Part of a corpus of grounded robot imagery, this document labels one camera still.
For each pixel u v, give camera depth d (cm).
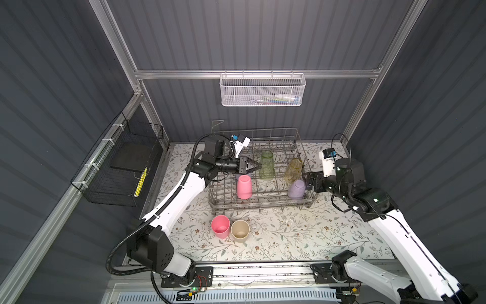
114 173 72
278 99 92
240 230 83
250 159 68
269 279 73
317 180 61
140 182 69
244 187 86
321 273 74
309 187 64
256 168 70
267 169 94
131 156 76
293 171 91
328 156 60
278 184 99
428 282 37
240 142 67
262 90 111
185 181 51
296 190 84
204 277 72
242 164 63
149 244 42
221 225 85
